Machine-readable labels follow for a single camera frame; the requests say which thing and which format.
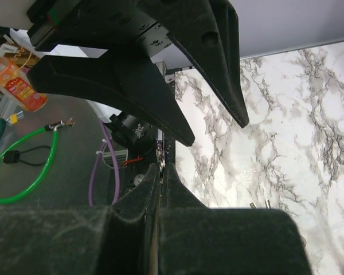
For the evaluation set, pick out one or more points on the orange drink bottle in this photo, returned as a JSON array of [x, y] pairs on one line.
[[15, 84]]

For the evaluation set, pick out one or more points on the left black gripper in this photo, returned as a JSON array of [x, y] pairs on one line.
[[125, 80]]

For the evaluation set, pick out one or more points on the silver key bunch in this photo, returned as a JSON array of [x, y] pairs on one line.
[[165, 153]]

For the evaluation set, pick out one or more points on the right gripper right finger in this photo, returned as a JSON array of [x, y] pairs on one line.
[[195, 239]]

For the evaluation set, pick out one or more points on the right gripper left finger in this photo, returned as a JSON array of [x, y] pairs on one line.
[[79, 240]]

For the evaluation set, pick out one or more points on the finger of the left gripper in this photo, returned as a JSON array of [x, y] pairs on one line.
[[207, 33]]

